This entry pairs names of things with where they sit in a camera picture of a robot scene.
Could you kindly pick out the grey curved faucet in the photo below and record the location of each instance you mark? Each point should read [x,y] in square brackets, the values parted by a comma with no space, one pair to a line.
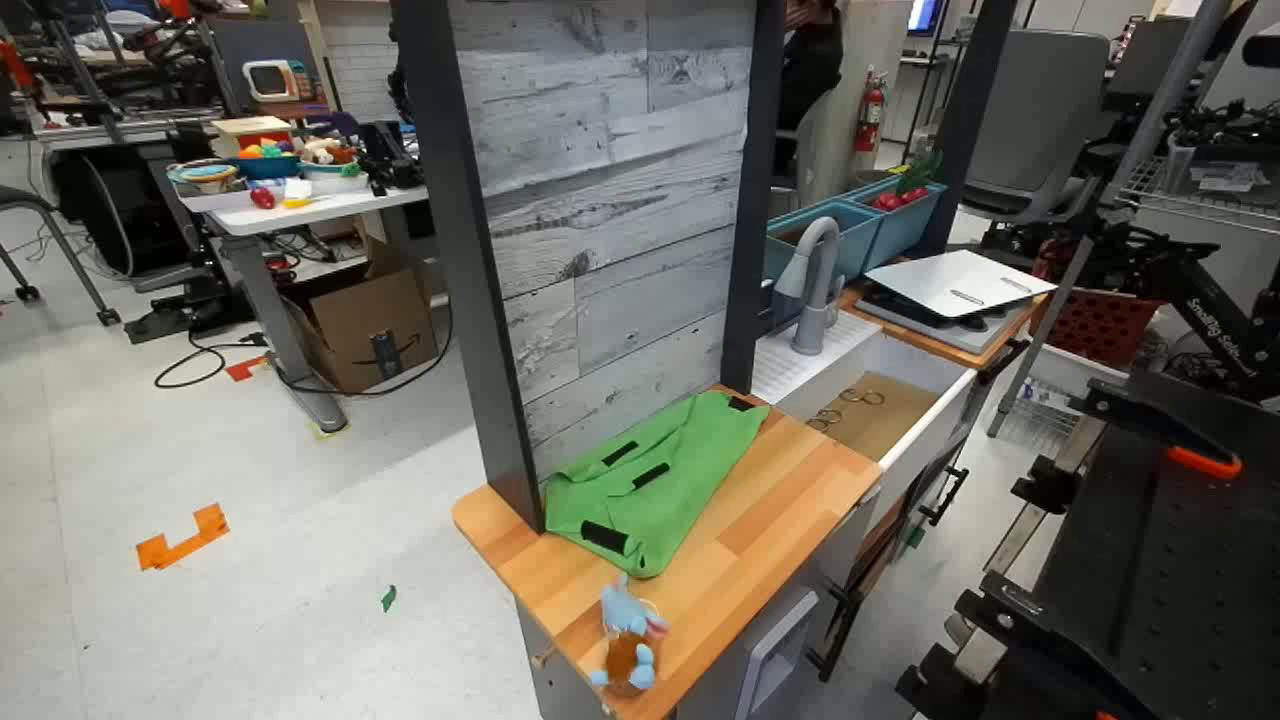
[813,301]

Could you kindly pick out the cardboard sheet in sink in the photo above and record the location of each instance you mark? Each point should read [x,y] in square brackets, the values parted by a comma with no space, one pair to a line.
[872,412]

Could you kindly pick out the white sink basin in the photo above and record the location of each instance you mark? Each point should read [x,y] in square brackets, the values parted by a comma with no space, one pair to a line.
[935,431]

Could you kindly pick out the green cloth with black strips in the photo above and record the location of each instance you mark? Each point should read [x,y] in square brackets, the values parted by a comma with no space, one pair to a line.
[654,487]

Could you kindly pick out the grey wood backsplash panel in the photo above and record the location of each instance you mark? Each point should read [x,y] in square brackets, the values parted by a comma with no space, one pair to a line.
[602,202]

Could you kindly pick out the wooden countertop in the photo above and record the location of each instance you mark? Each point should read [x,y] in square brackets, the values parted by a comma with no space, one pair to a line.
[761,514]

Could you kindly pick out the blue plastic bin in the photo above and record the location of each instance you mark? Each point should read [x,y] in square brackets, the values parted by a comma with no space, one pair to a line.
[861,235]

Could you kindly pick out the cardboard box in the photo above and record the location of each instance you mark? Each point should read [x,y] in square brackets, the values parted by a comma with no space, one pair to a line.
[364,327]

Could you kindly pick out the blue plush toy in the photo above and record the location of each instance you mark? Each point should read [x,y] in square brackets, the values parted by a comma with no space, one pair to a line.
[625,640]

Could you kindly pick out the blue bin with red items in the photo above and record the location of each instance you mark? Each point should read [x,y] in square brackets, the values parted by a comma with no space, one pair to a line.
[909,222]

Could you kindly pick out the wooden side counter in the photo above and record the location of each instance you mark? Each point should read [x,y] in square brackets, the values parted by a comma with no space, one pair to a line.
[953,345]

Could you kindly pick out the white flat tray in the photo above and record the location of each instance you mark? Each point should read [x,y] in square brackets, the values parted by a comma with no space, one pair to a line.
[953,280]

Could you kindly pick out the red fire extinguisher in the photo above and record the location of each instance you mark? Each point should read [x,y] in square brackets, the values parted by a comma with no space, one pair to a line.
[869,116]

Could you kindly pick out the person in black clothes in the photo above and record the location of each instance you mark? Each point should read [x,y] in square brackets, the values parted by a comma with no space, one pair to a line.
[807,63]

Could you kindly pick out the small green floor scrap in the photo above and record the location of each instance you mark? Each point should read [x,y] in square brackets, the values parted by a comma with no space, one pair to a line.
[388,596]

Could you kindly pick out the white table with grey leg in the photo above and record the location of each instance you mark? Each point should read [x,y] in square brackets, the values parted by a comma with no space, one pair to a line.
[303,206]

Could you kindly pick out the colourful toys pile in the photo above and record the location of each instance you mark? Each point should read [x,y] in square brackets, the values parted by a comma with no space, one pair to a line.
[273,141]

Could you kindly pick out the red plastic crate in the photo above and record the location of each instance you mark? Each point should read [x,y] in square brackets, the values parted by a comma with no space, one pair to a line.
[1106,327]

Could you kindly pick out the grey office chair back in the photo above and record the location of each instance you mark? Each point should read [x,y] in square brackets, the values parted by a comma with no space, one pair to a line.
[1043,114]

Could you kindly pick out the orange floor tape mark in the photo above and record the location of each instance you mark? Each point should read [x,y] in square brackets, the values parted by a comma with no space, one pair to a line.
[181,540]

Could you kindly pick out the narrow black frame post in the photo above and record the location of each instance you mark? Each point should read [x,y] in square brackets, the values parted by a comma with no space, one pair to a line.
[750,202]

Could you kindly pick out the wide black frame post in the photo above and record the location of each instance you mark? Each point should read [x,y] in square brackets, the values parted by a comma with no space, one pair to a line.
[460,265]

